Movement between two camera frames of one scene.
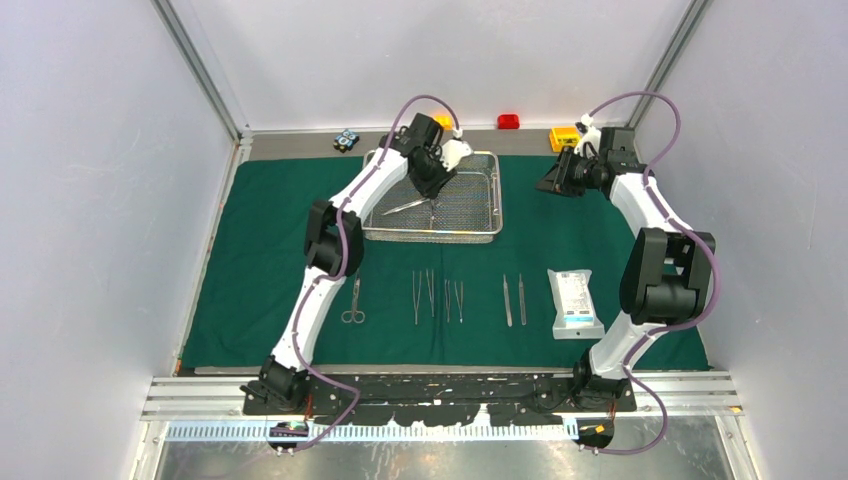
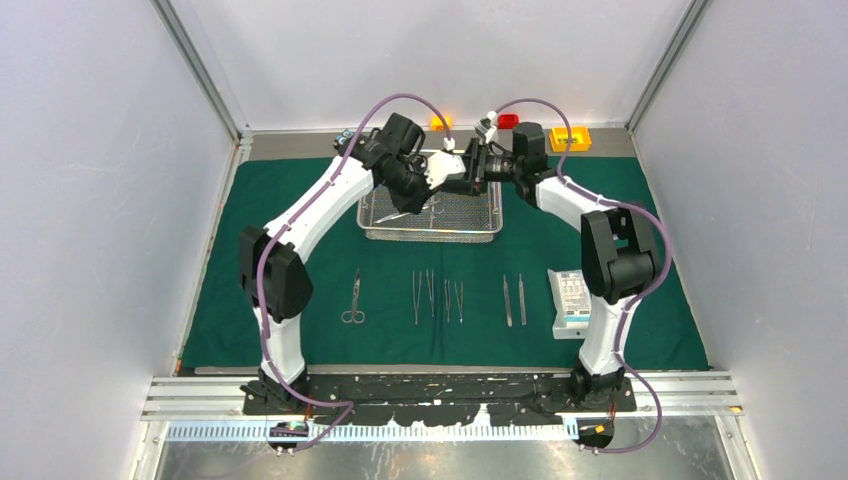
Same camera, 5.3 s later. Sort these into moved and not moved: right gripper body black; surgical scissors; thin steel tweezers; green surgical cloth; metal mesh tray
Moved: right gripper body black; surgical scissors
Not moved: green surgical cloth; metal mesh tray; thin steel tweezers
